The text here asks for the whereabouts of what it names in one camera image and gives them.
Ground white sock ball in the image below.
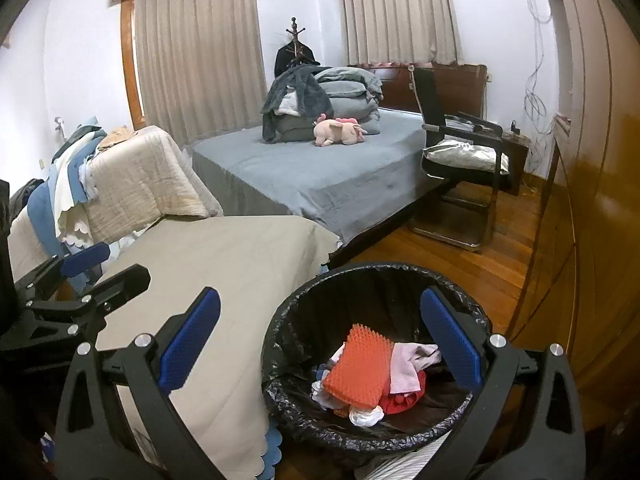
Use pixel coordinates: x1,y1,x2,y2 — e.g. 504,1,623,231
348,404,385,429

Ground tan cloth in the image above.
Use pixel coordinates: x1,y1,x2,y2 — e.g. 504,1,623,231
100,127,138,148

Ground pink plush toy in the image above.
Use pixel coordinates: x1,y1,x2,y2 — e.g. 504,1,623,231
313,116,369,148

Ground wooden coat rack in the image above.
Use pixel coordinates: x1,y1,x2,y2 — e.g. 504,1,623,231
285,17,308,68

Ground white sheet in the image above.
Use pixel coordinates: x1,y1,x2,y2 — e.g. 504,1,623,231
107,225,151,261

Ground wooden nightstand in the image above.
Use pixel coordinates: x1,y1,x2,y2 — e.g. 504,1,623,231
500,130,530,196

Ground black coat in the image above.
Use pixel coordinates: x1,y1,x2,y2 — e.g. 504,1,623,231
274,42,315,78

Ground beige quilt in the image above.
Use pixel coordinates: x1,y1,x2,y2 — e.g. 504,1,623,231
10,126,223,247

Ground folded grey duvet stack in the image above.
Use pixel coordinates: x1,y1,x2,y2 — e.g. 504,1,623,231
272,66,385,142

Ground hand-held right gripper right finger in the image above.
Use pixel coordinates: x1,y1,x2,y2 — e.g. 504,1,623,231
420,286,587,480

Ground red mesh cloth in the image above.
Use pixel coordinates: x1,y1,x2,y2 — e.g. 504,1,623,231
381,371,427,415

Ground wooden headboard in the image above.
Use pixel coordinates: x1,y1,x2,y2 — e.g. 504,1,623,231
365,62,488,121

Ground silver cushion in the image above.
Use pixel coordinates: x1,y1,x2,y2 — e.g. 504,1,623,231
425,140,510,175

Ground cream scalloped cloth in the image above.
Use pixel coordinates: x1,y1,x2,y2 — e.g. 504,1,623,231
52,160,101,248

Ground dark grey fuzzy blanket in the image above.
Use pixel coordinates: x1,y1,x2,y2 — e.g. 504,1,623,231
260,66,335,143

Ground wall cables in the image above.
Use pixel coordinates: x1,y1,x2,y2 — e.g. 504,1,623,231
520,0,558,136

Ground black office chair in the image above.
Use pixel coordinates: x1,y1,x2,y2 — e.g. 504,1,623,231
410,67,503,253

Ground grey bed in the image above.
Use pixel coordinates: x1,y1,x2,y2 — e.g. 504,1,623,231
192,107,453,256

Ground light blue cloth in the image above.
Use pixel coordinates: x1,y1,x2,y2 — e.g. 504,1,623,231
52,117,108,166

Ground waste bin with black liner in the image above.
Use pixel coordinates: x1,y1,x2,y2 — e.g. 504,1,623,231
261,261,493,480

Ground wooden wardrobe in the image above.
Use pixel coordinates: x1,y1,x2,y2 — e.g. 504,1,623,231
515,0,640,411

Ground pink cloth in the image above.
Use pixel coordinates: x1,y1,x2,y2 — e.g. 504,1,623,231
389,342,443,395

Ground dark cloth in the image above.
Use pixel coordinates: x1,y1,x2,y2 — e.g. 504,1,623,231
10,178,46,216

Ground beige-covered table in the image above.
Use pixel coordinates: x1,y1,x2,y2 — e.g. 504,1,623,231
90,215,341,480

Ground wide beige curtain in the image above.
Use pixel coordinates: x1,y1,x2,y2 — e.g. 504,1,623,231
134,0,268,146

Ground wooden window frame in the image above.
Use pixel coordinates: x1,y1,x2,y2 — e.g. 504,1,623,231
120,0,146,131

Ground orange silicone brush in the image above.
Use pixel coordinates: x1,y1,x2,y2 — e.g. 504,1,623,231
321,323,396,408

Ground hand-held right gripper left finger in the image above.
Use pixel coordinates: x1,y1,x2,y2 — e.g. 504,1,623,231
55,286,223,480

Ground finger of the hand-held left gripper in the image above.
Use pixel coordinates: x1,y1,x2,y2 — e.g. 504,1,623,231
12,241,112,307
59,263,152,337

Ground blue scalloped cloth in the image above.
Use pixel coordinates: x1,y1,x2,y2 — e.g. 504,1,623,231
27,180,68,261

